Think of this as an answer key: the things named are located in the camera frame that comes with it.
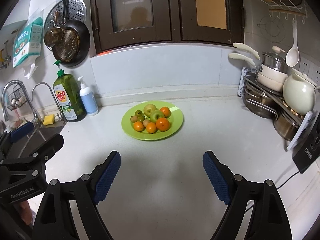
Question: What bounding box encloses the brown kiwi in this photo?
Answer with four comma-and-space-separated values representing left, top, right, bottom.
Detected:
130, 115, 138, 123
143, 119, 150, 127

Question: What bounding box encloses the small orange tangerine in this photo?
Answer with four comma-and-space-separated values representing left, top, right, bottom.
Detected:
145, 122, 157, 134

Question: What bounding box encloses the small green persimmon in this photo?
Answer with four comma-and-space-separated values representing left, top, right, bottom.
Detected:
137, 115, 145, 122
135, 110, 143, 117

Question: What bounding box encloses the large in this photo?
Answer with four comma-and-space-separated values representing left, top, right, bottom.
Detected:
156, 118, 170, 132

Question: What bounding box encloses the green apple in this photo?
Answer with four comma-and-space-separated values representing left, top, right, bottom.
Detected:
150, 109, 165, 123

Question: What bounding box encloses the large yellow-green apple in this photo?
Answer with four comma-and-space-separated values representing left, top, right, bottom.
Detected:
143, 103, 157, 117

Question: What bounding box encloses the person's left hand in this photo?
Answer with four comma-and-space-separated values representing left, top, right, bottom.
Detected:
18, 200, 33, 225

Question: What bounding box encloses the steel sink basin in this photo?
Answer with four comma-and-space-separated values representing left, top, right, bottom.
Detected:
8, 126, 64, 159

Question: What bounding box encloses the chrome sink faucet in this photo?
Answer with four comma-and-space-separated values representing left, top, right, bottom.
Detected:
1, 80, 43, 127

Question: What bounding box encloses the yellow sponge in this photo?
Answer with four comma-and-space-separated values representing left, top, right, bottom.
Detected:
43, 114, 55, 126

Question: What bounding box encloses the green dish soap bottle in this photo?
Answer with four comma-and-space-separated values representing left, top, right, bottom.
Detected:
53, 60, 87, 122

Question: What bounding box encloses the white blue pump bottle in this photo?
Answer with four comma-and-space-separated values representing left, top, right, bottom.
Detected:
78, 76, 99, 116

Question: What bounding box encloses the green plate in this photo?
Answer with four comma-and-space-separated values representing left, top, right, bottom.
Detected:
121, 101, 184, 141

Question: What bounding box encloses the steel pot lower right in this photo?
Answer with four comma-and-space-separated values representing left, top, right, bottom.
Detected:
273, 111, 300, 141

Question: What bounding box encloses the steel pot lower left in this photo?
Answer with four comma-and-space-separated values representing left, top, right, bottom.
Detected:
243, 83, 278, 119

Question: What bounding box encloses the black knife block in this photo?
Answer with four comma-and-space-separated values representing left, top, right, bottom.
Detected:
292, 121, 319, 174

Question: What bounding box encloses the teal tissue box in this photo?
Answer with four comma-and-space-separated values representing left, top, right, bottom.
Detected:
12, 17, 43, 68

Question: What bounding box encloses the white metal pot rack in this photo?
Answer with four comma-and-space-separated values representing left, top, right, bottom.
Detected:
238, 68, 317, 151

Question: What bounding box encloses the metal strainer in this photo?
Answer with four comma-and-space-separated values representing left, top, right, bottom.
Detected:
52, 29, 80, 62

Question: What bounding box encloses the small brass ladle pot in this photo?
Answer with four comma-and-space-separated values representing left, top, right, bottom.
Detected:
44, 11, 63, 48

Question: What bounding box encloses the white ceramic teapot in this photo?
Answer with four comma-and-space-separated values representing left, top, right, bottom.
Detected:
283, 68, 319, 115

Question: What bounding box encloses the black frying pan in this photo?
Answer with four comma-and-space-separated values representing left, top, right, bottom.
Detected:
52, 0, 91, 67

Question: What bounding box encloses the steel pot with lid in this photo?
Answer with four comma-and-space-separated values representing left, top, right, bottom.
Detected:
262, 46, 288, 74

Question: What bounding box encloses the round steamer rack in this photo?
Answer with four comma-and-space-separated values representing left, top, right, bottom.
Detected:
43, 0, 87, 35

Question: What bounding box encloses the white hanging ladle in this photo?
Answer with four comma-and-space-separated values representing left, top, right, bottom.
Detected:
285, 19, 300, 67

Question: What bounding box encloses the wire sink basket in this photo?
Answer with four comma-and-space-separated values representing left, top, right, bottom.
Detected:
7, 85, 27, 111

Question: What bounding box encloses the black power cable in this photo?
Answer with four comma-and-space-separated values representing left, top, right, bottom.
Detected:
245, 171, 301, 213

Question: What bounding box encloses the white pan with handle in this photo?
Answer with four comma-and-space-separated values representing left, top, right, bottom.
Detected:
228, 53, 288, 93

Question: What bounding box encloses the dark wooden window frame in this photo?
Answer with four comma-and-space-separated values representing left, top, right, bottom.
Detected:
91, 0, 245, 53

